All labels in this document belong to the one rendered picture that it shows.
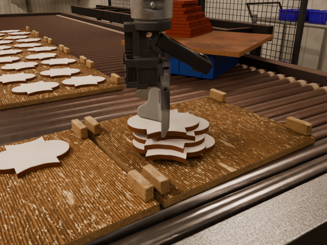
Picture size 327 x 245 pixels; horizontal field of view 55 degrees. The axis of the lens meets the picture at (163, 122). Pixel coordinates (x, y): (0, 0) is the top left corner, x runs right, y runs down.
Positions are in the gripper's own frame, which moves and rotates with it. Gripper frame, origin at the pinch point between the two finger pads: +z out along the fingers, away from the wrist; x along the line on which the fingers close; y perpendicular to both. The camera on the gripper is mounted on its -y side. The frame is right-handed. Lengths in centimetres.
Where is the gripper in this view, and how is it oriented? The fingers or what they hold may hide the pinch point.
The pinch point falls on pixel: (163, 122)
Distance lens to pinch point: 65.0
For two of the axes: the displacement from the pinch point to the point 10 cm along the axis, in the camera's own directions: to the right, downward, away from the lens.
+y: -9.9, 0.4, -1.0
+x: 1.1, 3.9, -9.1
